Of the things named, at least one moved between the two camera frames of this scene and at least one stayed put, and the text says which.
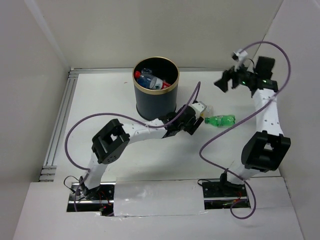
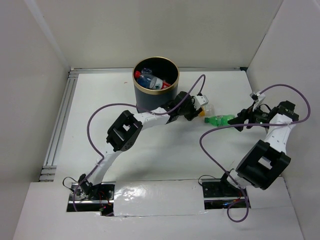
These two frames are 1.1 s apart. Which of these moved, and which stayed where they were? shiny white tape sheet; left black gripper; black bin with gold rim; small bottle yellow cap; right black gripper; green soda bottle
Moved: right black gripper; left black gripper
Stayed: shiny white tape sheet; green soda bottle; black bin with gold rim; small bottle yellow cap
